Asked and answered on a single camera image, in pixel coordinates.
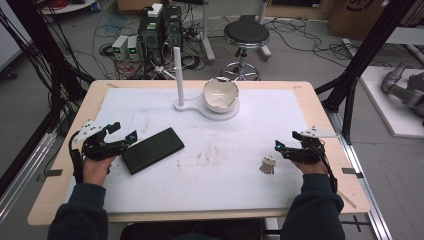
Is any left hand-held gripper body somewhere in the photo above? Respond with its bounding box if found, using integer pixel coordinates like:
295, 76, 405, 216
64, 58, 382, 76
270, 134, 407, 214
72, 119, 130, 162

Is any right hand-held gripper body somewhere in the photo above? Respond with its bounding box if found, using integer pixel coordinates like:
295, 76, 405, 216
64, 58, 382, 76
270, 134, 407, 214
281, 125, 338, 165

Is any black smartphone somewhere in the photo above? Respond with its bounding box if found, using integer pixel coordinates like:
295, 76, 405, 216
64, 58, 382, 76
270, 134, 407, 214
121, 127, 185, 176

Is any white stand with pole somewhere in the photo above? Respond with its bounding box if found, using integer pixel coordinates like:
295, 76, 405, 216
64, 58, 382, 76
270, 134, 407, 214
172, 46, 241, 122

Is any white eggshell-shaped bowl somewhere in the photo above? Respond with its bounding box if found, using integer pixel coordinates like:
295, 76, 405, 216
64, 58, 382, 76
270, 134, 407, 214
202, 76, 240, 114

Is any person's right hand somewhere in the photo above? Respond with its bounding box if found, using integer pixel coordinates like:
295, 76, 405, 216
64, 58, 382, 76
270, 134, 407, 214
293, 159, 329, 176

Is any person's left hand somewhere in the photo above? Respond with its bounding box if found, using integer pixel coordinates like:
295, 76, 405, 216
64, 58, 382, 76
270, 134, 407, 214
82, 154, 118, 186

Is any thin wooden strip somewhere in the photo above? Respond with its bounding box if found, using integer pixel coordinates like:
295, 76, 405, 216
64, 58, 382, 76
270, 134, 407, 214
338, 189, 358, 209

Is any white table mat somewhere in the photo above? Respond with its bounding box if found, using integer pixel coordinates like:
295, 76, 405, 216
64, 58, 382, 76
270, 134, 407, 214
66, 87, 334, 214

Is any grey power supply unit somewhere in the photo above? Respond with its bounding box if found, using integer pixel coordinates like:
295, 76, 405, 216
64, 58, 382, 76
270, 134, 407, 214
126, 34, 141, 62
111, 34, 129, 61

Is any white floor board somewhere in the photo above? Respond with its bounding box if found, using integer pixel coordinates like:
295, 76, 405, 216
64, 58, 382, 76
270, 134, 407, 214
359, 65, 424, 139

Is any black computer tower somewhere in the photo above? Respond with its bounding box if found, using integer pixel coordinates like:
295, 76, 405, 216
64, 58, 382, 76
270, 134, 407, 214
163, 5, 184, 51
138, 11, 164, 66

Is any person's lap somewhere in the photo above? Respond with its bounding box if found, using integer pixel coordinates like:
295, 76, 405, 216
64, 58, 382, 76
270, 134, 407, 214
119, 218, 264, 240

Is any black round stool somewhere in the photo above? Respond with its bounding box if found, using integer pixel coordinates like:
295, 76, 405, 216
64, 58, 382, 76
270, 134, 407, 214
220, 14, 271, 82

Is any grey table leg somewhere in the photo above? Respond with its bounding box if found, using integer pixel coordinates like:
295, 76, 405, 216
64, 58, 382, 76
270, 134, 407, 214
199, 0, 217, 64
258, 0, 273, 63

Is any white box on tower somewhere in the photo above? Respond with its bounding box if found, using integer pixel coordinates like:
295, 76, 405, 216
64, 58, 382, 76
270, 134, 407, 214
147, 3, 164, 18

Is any cardboard box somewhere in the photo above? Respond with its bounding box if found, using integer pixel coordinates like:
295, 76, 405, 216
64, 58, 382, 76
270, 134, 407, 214
328, 0, 424, 41

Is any left hand-held gripper cable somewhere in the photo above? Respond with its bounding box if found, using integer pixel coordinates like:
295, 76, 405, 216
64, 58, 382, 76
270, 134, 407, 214
68, 131, 84, 184

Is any hand-held gripper cable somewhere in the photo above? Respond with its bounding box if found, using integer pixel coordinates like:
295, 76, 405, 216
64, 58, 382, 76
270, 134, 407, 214
316, 143, 338, 194
68, 131, 84, 184

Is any right hand-held gripper cable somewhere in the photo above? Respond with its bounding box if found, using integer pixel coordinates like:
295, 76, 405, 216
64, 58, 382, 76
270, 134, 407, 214
316, 143, 338, 194

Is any aluminium rail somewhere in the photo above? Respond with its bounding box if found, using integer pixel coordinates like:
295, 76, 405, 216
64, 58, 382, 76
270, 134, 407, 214
326, 109, 394, 240
0, 129, 59, 221

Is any black frame strut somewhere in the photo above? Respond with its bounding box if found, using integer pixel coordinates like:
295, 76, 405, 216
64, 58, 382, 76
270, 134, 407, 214
314, 0, 418, 144
6, 0, 96, 101

